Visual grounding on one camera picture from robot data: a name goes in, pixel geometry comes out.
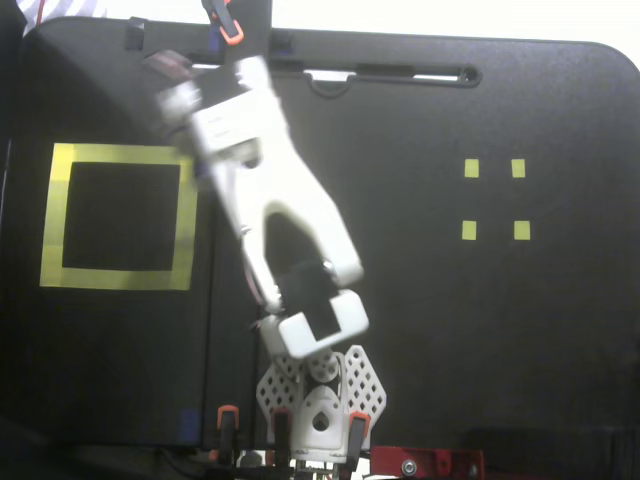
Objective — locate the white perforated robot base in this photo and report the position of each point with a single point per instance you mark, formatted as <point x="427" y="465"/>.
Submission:
<point x="320" y="420"/>

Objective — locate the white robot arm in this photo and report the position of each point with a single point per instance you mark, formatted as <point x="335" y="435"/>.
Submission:
<point x="280" y="200"/>

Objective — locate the long black table bar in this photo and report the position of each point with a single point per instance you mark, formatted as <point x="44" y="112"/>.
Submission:
<point x="232" y="380"/>

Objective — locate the orange black spring clamp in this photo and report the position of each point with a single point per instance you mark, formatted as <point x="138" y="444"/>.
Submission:
<point x="228" y="430"/>
<point x="358" y="432"/>
<point x="227" y="27"/>
<point x="281" y="430"/>

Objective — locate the yellow tape square outline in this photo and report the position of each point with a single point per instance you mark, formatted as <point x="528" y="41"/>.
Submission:
<point x="120" y="153"/>

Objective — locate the blue tape patch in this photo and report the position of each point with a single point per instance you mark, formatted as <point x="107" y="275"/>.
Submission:
<point x="216" y="42"/>
<point x="190" y="425"/>

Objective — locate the black tape piece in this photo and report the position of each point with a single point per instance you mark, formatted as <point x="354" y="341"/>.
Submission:
<point x="134" y="37"/>

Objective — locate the white striped cloth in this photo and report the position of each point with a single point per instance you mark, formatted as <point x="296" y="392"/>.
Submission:
<point x="75" y="7"/>

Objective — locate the red bracket with screw clamp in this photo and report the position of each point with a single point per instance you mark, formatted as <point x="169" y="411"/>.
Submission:
<point x="440" y="457"/>

